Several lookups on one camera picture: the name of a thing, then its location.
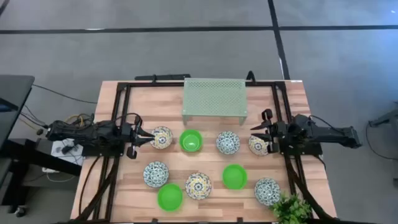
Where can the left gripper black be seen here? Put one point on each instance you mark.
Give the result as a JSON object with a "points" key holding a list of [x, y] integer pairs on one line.
{"points": [[128, 134]]}

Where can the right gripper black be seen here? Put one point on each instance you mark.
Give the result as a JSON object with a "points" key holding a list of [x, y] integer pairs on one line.
{"points": [[279, 135]]}

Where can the yellow floral patterned bowl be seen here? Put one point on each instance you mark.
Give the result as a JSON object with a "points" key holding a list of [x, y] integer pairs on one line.
{"points": [[257, 148], [162, 138], [198, 186]]}

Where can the teal floral patterned bowl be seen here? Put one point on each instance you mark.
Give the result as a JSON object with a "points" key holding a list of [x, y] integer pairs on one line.
{"points": [[228, 142], [155, 174], [266, 191]]}

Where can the green plastic bowl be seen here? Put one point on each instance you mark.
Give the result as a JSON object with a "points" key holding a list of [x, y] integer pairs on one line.
{"points": [[234, 177], [191, 141], [169, 197]]}

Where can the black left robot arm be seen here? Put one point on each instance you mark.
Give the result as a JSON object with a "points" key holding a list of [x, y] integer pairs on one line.
{"points": [[81, 132]]}

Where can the pale green perforated metal rack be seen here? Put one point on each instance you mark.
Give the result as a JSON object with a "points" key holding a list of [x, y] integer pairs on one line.
{"points": [[214, 97]]}

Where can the black mounting bar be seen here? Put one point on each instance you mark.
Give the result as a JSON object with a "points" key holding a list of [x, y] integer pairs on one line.
{"points": [[163, 76]]}

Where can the green plant in white pot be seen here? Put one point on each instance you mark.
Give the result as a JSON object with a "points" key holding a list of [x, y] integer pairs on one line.
{"points": [[290, 209]]}

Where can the white power strip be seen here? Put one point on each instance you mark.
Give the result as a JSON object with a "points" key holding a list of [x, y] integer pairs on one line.
{"points": [[59, 152]]}

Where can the grey chair base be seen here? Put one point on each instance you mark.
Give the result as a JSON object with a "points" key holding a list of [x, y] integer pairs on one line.
{"points": [[387, 119]]}

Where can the black side desk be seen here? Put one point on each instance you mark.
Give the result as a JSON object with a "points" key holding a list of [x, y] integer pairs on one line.
{"points": [[14, 99]]}

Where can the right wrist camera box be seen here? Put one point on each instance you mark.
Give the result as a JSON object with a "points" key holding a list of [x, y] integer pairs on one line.
{"points": [[266, 114]]}

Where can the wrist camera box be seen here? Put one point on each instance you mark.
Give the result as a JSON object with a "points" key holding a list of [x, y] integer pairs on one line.
{"points": [[132, 152], [266, 114]]}

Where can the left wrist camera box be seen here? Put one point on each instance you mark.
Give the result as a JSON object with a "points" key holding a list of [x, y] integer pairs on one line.
{"points": [[132, 152]]}

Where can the black aluminium table frame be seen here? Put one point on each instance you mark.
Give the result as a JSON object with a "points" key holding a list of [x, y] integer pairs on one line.
{"points": [[122, 102]]}

